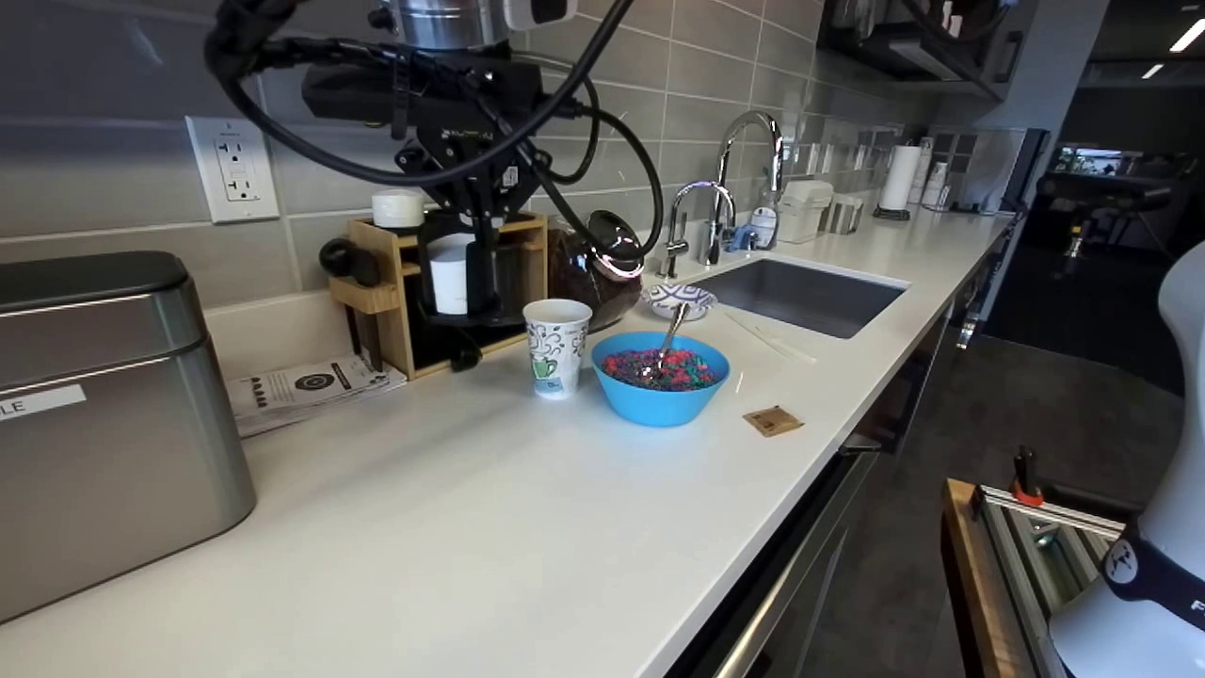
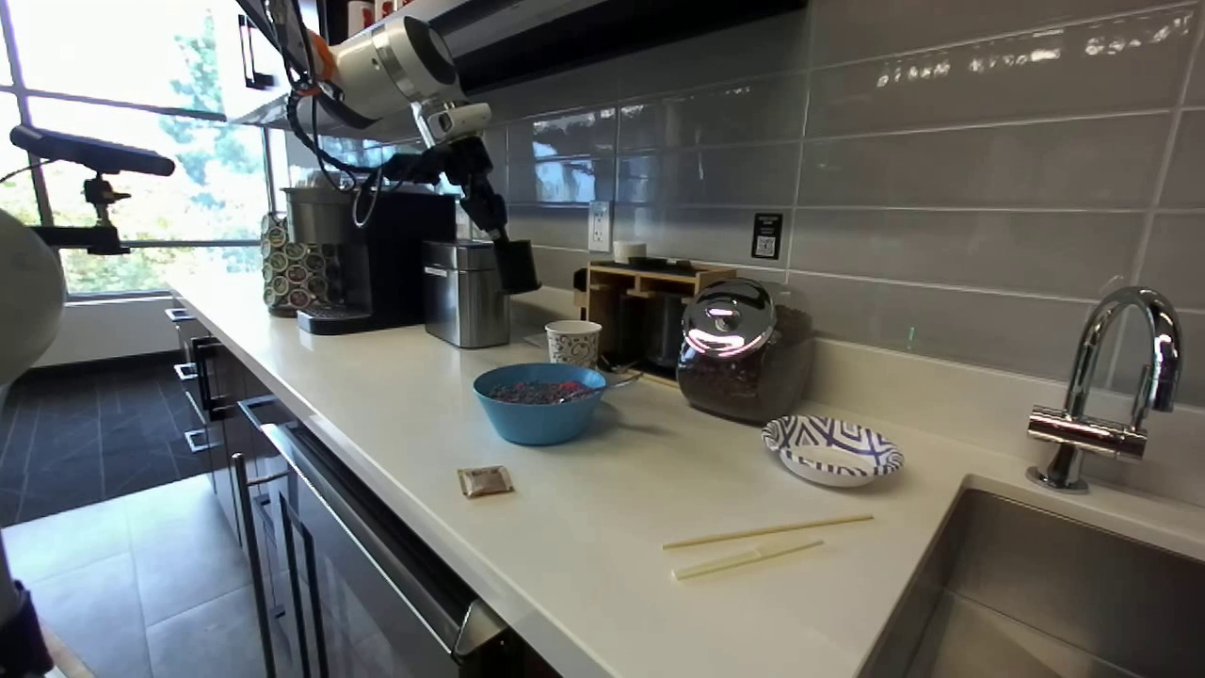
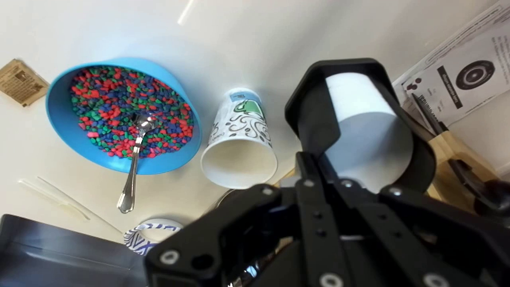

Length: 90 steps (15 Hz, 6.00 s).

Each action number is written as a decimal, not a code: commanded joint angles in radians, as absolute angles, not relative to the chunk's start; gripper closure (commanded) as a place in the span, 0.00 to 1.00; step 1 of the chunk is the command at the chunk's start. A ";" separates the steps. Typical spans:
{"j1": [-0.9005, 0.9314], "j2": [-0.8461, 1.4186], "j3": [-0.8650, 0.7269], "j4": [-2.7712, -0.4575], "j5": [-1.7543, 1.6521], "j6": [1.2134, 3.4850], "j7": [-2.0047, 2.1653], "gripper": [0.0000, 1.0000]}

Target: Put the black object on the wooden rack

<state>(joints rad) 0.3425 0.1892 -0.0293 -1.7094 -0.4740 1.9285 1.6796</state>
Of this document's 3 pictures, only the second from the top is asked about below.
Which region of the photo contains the overhead cabinet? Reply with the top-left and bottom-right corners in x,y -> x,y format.
231,0 -> 809,132

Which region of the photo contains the steel sink basin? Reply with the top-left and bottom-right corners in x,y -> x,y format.
862,471 -> 1205,678

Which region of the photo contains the patterned canister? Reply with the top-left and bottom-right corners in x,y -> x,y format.
255,210 -> 304,318

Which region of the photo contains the black cabinet handle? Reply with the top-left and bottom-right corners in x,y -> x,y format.
235,2 -> 280,95

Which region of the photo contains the black cylinder coffee press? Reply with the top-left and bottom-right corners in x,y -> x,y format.
622,294 -> 688,376

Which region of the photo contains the small chrome faucet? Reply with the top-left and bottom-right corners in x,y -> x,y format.
1021,281 -> 1188,495

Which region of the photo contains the black coffee machine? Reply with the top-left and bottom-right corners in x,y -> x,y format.
280,185 -> 461,338

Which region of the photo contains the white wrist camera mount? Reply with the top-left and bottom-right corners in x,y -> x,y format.
417,99 -> 498,148

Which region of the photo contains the black camera on stand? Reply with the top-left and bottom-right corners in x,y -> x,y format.
3,125 -> 182,259

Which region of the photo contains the wooden rack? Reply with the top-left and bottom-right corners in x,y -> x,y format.
582,254 -> 740,376

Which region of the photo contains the small brown packet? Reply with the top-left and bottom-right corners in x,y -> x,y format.
454,464 -> 519,504

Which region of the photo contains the wooden chopstick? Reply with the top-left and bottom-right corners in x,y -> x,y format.
661,507 -> 879,553
672,533 -> 830,582

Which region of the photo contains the black mesh tray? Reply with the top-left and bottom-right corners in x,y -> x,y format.
622,251 -> 713,273

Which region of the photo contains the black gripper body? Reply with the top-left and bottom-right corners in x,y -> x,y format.
431,132 -> 506,210

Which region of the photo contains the blue bowl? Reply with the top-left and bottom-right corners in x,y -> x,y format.
471,361 -> 615,449

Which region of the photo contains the steel dishwasher front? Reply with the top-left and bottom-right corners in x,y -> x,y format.
231,391 -> 508,678

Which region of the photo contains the blue patterned white plate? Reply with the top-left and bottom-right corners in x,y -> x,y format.
762,411 -> 908,494

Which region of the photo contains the patterned paper cup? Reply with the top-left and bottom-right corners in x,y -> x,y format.
543,316 -> 607,369

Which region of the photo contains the stainless steel bin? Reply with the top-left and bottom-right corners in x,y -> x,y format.
417,235 -> 515,355

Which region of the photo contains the black wall switch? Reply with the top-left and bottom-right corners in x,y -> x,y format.
750,210 -> 786,264

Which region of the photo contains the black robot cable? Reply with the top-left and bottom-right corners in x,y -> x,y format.
235,0 -> 390,185

